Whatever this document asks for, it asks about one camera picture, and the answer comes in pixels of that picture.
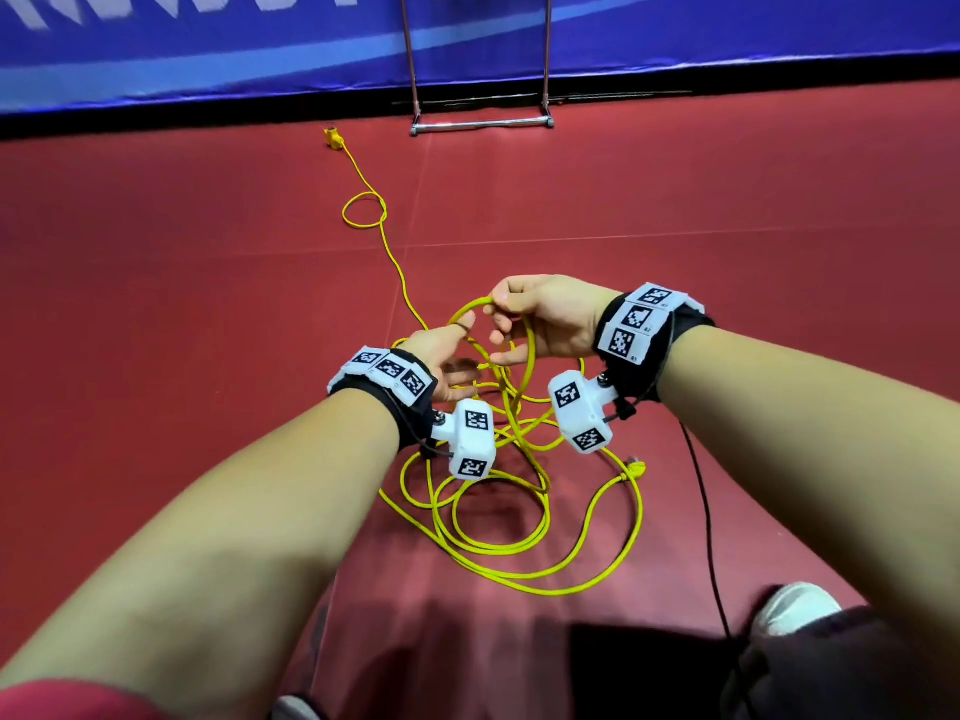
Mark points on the black marker wristband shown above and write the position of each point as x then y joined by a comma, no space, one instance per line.
648,334
390,387

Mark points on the metal rack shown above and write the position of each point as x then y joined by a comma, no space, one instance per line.
480,124

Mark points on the person's dark trousers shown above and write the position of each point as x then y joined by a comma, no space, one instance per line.
848,667

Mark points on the blue banner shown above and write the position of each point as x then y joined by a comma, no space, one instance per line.
300,45

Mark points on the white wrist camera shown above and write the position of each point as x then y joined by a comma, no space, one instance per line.
470,439
581,412

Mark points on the pink shirt sleeve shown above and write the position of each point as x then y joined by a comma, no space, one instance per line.
75,700

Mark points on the person's left hand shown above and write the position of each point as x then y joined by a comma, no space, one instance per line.
443,360

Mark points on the person's right forearm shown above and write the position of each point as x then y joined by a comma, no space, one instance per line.
825,472

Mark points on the person's left forearm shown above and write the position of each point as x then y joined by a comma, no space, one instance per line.
195,562

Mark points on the person's right hand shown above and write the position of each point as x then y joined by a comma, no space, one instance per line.
555,310

